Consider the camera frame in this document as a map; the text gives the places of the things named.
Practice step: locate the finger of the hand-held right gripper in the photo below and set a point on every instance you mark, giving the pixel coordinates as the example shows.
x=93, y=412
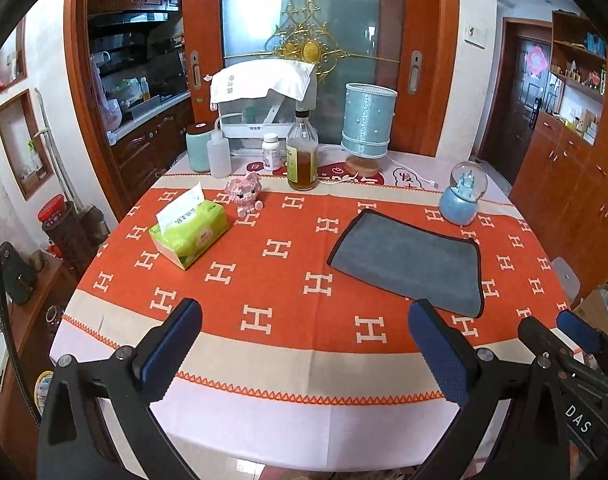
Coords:
x=578, y=331
x=536, y=336

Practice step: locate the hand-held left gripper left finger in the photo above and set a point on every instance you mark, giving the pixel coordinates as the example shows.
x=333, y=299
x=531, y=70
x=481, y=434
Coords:
x=171, y=345

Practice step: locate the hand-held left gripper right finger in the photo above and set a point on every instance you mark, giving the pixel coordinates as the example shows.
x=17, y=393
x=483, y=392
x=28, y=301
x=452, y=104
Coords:
x=436, y=355

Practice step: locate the grey towel with black edge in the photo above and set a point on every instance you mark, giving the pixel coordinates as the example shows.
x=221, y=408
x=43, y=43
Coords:
x=406, y=262

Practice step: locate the white plastic bin with towel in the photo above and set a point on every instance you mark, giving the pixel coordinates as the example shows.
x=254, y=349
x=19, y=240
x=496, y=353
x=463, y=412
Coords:
x=256, y=120

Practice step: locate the green tissue pack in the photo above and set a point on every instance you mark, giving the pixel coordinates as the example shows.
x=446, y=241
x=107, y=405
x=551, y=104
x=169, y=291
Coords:
x=189, y=227

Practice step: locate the orange patterned tablecloth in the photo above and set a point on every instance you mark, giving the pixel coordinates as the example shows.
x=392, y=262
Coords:
x=289, y=310

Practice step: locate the wooden side cabinet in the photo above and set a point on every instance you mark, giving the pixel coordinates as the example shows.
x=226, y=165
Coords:
x=29, y=340

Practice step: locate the blue snow globe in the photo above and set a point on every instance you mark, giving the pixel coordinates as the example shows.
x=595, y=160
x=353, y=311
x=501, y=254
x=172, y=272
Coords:
x=462, y=195

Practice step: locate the pink block toy figure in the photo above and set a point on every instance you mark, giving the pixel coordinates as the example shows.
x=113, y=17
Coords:
x=245, y=192

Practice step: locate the black handbag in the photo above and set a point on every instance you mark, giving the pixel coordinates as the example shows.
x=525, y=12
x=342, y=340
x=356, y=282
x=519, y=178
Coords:
x=15, y=272

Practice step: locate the red lidded plastic jar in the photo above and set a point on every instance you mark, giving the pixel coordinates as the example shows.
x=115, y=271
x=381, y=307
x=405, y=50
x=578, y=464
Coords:
x=53, y=212

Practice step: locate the wooden shelf cabinet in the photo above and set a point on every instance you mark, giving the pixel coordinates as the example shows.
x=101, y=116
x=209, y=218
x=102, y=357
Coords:
x=568, y=135

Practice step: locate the clear squeeze bottle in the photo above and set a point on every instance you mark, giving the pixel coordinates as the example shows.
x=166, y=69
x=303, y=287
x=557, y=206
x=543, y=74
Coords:
x=219, y=152

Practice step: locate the teal jar brown lid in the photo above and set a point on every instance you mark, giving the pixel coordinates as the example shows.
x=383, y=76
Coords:
x=199, y=147

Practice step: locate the wooden kitchen counter cabinet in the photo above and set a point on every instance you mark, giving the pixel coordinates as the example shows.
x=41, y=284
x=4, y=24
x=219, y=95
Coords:
x=144, y=140

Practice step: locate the white pill bottle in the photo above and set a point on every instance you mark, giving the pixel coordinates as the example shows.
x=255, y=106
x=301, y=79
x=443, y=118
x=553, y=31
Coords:
x=271, y=152

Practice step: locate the brown liquid glass bottle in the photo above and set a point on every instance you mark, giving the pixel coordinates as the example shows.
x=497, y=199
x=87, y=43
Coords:
x=302, y=152

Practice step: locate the dark wooden entrance door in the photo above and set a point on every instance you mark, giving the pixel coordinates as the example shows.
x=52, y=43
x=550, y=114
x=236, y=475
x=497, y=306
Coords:
x=518, y=95

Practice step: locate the blue table lamp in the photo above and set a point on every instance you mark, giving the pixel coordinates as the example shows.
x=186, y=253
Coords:
x=367, y=122

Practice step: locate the white cloth cover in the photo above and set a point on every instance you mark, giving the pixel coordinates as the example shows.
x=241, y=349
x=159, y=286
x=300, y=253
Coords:
x=261, y=79

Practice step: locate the frosted glass sliding door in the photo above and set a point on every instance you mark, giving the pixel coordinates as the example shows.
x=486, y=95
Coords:
x=314, y=25

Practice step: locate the white wall switch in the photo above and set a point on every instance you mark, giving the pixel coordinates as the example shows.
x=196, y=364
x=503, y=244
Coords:
x=474, y=35

